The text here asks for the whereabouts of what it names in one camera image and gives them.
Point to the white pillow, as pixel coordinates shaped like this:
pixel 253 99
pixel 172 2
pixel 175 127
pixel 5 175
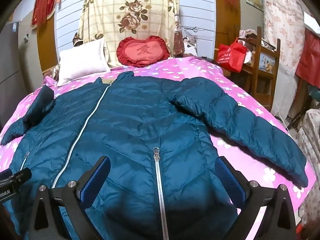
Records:
pixel 80 61

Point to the floral covered furniture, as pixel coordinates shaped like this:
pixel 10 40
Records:
pixel 310 142

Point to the red hanging banner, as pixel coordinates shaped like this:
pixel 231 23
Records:
pixel 45 5

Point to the pink floral bedsheet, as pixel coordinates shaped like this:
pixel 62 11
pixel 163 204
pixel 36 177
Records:
pixel 200 67

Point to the red hanging cloth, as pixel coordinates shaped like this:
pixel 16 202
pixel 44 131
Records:
pixel 308 57

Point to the brown patterned cloth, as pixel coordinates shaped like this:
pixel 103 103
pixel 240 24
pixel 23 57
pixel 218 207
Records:
pixel 178 42

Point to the red shopping bag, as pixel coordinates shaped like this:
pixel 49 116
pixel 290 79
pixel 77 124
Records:
pixel 232 55

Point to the cream rose-print quilt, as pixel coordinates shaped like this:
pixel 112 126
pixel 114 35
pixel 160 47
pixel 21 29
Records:
pixel 130 12

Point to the wooden shelf unit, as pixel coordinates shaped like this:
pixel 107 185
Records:
pixel 265 67

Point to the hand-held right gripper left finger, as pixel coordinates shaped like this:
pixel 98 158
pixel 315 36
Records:
pixel 96 180

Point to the red heart-shaped cushion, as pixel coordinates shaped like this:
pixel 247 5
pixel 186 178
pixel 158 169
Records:
pixel 142 52

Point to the teal down jacket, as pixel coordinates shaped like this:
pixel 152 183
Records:
pixel 140 120

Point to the grey cabinet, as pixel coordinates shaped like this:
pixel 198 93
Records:
pixel 11 75

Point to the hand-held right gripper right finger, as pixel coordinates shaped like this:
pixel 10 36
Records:
pixel 228 180

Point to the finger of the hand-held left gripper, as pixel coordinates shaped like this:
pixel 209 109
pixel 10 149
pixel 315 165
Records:
pixel 21 174

